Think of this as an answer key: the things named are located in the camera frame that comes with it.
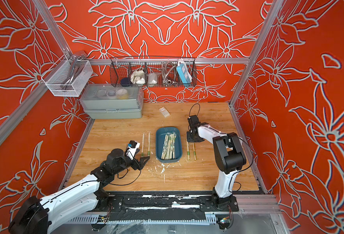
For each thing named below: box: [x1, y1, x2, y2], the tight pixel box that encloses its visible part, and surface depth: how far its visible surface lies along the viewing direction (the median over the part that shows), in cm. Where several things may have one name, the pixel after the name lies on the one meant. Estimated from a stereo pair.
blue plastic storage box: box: [155, 126, 183, 164], surface depth 95 cm
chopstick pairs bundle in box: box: [160, 132, 177, 160], surface depth 94 cm
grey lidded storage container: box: [79, 83, 145, 119], surface depth 103 cm
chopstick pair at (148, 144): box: [147, 131, 151, 157], surface depth 97 cm
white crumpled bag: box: [130, 69, 146, 85], surface depth 92 cm
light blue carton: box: [176, 62, 193, 86], surface depth 89 cm
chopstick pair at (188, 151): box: [186, 140, 191, 161], surface depth 94 cm
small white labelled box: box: [158, 106, 171, 118], surface depth 116 cm
